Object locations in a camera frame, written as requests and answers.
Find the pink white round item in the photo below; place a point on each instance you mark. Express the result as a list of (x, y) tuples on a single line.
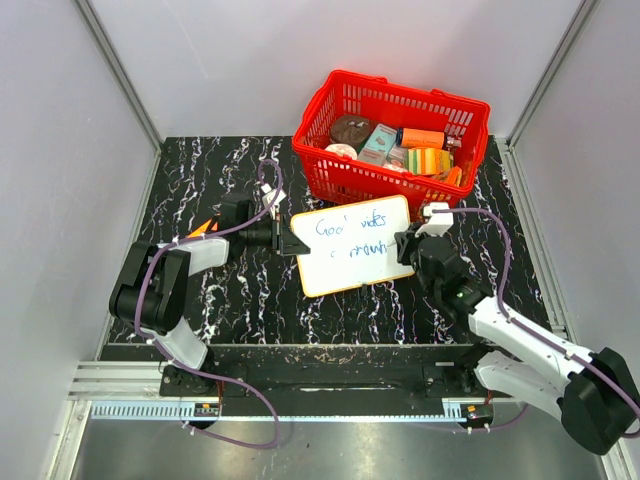
[(342, 150)]

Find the teal white small box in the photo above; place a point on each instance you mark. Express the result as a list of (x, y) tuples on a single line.
[(378, 145)]

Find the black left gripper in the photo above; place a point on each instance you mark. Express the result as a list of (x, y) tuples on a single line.
[(283, 239)]

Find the white board yellow frame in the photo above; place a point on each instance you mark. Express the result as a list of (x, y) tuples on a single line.
[(351, 245)]

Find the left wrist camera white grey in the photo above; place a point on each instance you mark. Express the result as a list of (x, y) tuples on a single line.
[(270, 192)]

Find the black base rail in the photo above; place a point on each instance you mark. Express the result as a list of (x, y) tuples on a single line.
[(334, 380)]

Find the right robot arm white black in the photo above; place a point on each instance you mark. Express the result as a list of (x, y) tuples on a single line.
[(592, 394)]

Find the red plastic shopping basket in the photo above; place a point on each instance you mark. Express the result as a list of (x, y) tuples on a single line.
[(342, 180)]

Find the orange bottle blue cap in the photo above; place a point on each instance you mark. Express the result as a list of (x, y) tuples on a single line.
[(417, 138)]

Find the brown round chocolate item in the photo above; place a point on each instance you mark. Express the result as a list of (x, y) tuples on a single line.
[(352, 130)]

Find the striped sponge pack in basket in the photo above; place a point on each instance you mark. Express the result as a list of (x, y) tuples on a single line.
[(428, 161)]

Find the orange green sponge pack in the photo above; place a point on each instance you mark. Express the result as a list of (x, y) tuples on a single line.
[(208, 227)]

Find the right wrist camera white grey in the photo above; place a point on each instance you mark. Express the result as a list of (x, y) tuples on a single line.
[(437, 219)]

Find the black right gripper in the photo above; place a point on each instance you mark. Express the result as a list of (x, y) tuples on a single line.
[(406, 241)]

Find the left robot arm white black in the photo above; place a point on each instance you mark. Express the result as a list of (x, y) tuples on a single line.
[(150, 292)]

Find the wrist camera white grey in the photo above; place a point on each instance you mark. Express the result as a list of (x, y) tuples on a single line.
[(270, 192), (437, 219)]

